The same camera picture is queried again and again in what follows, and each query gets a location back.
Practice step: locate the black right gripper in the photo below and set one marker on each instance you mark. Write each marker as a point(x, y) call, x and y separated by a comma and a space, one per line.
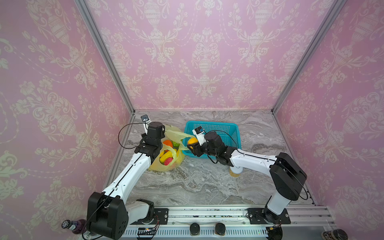
point(198, 149)

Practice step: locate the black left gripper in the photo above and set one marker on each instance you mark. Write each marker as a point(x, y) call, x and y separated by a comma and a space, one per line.
point(162, 134)

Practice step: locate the yellow-green plastic bag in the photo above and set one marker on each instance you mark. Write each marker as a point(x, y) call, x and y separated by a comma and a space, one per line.
point(173, 150)

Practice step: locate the yellow toy fruit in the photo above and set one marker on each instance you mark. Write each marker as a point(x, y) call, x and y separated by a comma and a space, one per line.
point(192, 141)

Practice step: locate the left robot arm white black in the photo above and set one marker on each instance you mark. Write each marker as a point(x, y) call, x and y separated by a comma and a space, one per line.
point(108, 215)

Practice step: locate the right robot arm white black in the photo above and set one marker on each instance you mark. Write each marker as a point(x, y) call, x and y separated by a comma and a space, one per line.
point(288, 177)

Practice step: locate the orange toy fruit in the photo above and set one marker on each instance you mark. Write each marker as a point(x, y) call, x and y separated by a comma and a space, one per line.
point(168, 143)

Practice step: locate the green toy fruit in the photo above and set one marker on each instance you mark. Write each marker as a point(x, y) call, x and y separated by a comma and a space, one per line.
point(175, 144)

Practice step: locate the pink toy fruit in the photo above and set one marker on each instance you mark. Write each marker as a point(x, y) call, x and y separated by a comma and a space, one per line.
point(168, 161)

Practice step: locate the teal plastic basket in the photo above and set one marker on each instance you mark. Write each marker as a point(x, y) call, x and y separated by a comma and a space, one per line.
point(229, 133)

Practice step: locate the yellow toy banana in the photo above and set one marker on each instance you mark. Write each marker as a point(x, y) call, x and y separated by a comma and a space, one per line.
point(165, 155)

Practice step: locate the small white round object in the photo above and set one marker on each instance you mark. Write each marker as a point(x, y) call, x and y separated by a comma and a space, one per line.
point(235, 171)

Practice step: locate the black knob right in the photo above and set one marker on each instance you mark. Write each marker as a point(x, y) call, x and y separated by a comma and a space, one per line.
point(220, 229)

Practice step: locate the black knob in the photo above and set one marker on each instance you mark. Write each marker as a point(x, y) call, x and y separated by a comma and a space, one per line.
point(195, 229)
point(220, 229)

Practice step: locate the black knob left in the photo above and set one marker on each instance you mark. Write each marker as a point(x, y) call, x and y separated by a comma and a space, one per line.
point(195, 229)

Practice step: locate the purple bottle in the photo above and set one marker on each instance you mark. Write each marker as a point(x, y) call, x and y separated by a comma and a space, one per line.
point(75, 226)

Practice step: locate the dark jar bottom right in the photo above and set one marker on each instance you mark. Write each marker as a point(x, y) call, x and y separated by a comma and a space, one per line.
point(337, 234)

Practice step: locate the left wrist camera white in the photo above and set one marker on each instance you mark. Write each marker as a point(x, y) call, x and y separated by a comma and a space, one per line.
point(146, 121)

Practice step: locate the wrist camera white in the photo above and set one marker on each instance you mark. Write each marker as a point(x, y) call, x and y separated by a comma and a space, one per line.
point(146, 121)
point(199, 133)

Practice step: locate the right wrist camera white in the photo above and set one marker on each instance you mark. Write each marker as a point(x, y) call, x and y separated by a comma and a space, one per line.
point(199, 133)

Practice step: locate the aluminium frame post left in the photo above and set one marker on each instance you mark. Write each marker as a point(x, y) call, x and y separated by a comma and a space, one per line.
point(101, 46)

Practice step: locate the aluminium frame post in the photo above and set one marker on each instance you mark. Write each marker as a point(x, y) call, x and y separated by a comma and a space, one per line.
point(319, 35)
point(101, 46)

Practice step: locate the circuit board with wires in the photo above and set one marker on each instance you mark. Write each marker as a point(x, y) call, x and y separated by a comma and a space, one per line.
point(147, 231)

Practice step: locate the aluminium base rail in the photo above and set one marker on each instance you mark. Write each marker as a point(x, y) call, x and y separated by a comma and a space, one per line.
point(243, 222)

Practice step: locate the aluminium frame post right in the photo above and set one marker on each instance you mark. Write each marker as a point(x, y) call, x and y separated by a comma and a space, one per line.
point(319, 35)

